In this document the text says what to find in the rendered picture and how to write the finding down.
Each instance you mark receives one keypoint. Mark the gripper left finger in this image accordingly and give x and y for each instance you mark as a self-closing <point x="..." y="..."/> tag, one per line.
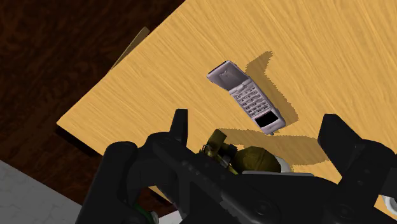
<point x="124" y="173"/>

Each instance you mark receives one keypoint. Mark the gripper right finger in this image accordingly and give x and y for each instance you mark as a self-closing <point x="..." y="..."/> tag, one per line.
<point x="359" y="167"/>

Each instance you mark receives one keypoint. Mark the olive green round object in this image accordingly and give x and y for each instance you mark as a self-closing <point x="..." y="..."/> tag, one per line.
<point x="255" y="159"/>

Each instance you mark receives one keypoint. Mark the light wooden table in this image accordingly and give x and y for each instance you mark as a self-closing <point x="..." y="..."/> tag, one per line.
<point x="186" y="62"/>

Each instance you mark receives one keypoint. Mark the silver flip phone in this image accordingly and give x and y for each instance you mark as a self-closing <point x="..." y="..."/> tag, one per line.
<point x="248" y="96"/>

